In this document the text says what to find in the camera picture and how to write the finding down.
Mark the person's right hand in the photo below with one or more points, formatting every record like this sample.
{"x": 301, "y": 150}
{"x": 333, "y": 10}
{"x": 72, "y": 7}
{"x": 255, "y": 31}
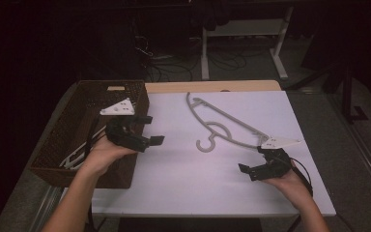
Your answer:
{"x": 291, "y": 187}

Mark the white table sheet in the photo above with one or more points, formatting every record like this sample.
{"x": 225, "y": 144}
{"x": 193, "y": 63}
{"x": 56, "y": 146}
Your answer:
{"x": 180, "y": 180}

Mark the grey plastic clothes hanger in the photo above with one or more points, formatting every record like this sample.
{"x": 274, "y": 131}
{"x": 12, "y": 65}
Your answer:
{"x": 225, "y": 115}
{"x": 76, "y": 162}
{"x": 77, "y": 152}

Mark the person's left hand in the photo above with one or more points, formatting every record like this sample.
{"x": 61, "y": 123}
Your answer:
{"x": 101, "y": 158}

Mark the brown woven basket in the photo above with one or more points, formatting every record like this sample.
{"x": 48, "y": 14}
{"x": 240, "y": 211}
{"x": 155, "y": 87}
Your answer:
{"x": 61, "y": 135}

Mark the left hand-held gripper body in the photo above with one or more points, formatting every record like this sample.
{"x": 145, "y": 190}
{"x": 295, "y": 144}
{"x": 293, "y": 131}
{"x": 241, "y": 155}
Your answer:
{"x": 122, "y": 132}

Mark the black metal stand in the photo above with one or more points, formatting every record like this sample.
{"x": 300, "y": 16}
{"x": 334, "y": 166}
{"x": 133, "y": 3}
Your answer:
{"x": 348, "y": 93}

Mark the white metal desk frame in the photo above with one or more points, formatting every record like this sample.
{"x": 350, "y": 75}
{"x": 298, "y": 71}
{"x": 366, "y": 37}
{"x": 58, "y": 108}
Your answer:
{"x": 248, "y": 27}

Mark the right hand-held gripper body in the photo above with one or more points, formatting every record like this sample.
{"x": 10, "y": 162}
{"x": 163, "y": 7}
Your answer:
{"x": 275, "y": 164}

